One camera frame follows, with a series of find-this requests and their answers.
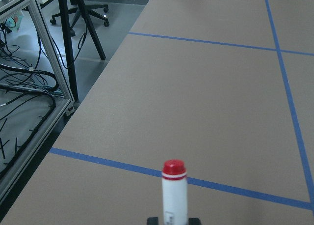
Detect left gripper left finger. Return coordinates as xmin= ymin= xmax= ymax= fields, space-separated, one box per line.
xmin=146 ymin=217 xmax=158 ymax=225

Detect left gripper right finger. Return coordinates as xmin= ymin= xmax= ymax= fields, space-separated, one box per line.
xmin=188 ymin=218 xmax=199 ymax=225

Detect red and white marker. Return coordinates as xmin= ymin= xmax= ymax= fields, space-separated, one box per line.
xmin=161 ymin=159 xmax=188 ymax=225

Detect black table leg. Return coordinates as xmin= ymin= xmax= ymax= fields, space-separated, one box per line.
xmin=58 ymin=0 xmax=78 ymax=101

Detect aluminium frame cart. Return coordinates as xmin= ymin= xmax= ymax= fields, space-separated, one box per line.
xmin=0 ymin=0 xmax=74 ymax=201

